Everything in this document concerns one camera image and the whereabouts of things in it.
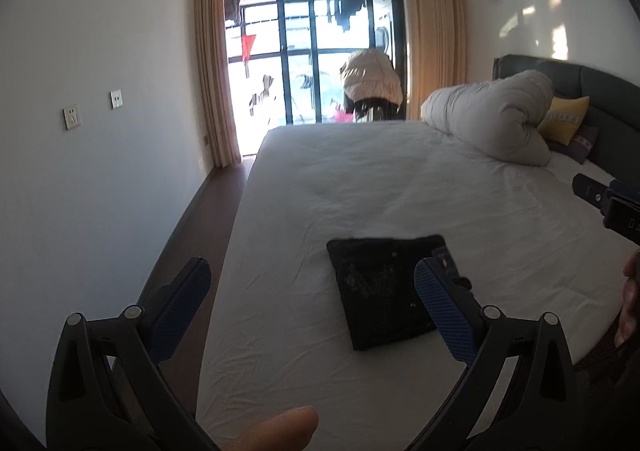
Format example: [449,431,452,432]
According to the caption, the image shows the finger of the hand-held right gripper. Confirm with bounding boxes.
[572,173,610,206]

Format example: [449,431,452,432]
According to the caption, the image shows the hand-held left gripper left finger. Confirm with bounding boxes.
[46,256,221,451]

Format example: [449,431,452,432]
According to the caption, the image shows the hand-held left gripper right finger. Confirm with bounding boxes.
[413,257,596,451]

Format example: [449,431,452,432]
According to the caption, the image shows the black pants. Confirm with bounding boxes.
[326,233,457,352]

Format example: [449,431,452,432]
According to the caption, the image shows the person's right hand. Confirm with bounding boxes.
[615,248,640,348]

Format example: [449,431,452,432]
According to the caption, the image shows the purple pillow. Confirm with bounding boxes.
[547,125,600,164]

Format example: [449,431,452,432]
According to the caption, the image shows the yellow pillow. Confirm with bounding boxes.
[537,96,591,146]

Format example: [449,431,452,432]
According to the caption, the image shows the dark grey headboard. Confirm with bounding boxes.
[492,54,640,182]

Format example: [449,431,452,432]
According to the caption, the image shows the white rolled duvet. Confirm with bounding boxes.
[420,69,556,168]

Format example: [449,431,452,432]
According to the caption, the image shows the white bed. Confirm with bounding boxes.
[135,118,640,451]

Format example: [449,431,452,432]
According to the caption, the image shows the pale hanging garment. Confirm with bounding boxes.
[248,74,279,120]

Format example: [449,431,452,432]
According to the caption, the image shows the beige curtain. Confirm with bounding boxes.
[407,0,469,120]
[194,0,244,168]

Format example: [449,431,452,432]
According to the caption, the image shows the beige puffer jacket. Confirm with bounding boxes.
[340,50,404,104]

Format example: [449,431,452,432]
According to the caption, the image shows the black framed glass door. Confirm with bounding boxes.
[222,0,409,158]

